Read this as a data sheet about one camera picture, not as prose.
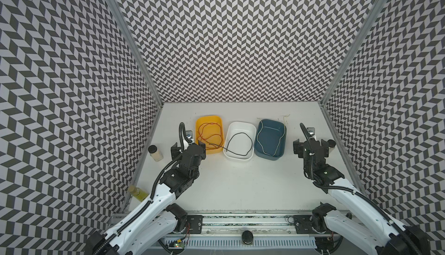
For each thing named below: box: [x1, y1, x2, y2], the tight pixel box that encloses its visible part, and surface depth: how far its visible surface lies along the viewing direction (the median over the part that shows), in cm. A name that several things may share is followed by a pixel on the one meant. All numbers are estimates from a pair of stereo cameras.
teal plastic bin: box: [253, 118, 287, 161], surface depth 96 cm
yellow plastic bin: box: [195, 115, 225, 155], surface depth 104 cm
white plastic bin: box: [223, 121, 257, 161], surface depth 100 cm
